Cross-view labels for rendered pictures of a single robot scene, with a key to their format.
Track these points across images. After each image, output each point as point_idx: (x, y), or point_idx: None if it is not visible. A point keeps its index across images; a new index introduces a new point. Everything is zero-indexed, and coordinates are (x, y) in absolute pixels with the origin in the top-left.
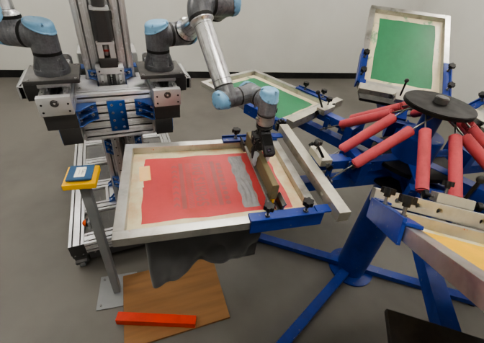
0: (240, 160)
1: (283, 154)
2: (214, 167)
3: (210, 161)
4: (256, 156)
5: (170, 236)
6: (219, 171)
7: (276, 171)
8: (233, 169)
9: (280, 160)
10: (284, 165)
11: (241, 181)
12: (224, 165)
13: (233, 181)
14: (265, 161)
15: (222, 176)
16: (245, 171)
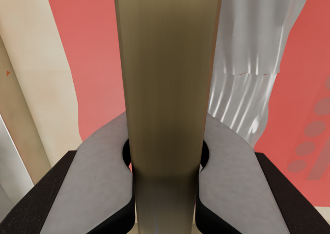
0: None
1: (14, 184)
2: (321, 152)
3: (314, 179)
4: (229, 166)
5: None
6: (315, 131)
7: (66, 98)
8: (258, 131)
9: (35, 157)
10: (16, 123)
11: (263, 48)
12: (276, 158)
13: (292, 61)
14: (148, 80)
15: (320, 101)
16: (209, 113)
